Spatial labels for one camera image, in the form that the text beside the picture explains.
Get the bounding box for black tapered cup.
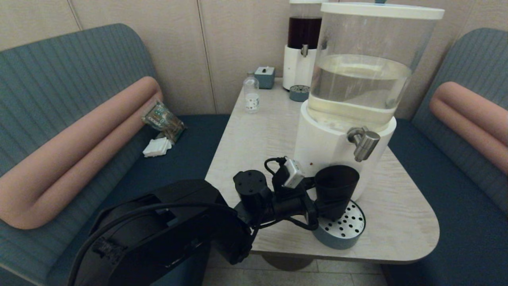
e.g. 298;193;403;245
314;165;360;221

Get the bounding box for large steel dispenser tap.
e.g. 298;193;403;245
347;126;381;162

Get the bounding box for large blue steel drip tray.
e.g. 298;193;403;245
312;199;366;250

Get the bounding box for large clear water dispenser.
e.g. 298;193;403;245
294;0;445;201

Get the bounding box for small blue drip tray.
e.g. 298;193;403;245
289;85;310;102

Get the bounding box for clear plastic bottle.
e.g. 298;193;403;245
244;71;260;114

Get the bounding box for small blue box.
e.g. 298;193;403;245
254;66;276;90

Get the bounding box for small dark drink dispenser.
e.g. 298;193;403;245
283;0;328;91

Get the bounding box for empty blue bench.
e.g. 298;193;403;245
381;28;508;286

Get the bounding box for white paper napkins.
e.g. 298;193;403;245
143;137;173;158

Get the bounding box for clear plastic snack bag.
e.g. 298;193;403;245
142;101;186;143

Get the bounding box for pink bolster on empty bench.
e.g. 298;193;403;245
429;81;508;176

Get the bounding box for pink bolster beside snack bag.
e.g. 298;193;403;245
0;76;164;230

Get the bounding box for blue bench with snack bag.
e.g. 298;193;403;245
0;23;231;286

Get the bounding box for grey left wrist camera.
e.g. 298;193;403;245
283;159;305;188

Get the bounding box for thin black left gripper cable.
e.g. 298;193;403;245
285;216;319;231

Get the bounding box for black left camera cable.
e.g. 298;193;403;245
264;157;287;178

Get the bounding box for table pedestal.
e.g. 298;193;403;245
260;254;318;271

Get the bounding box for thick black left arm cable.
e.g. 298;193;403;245
68;203;239;286

